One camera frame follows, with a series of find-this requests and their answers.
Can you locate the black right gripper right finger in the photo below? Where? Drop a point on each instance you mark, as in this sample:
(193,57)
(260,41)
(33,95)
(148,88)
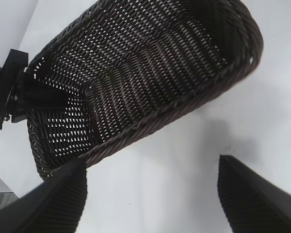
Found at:
(257,206)

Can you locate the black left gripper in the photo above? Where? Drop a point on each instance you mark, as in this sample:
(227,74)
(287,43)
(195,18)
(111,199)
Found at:
(4,97)

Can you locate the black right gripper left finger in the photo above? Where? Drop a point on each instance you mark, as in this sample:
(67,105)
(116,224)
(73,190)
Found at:
(46,208)

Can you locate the dark brown wicker basket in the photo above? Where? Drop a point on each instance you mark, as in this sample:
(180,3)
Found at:
(148,72)

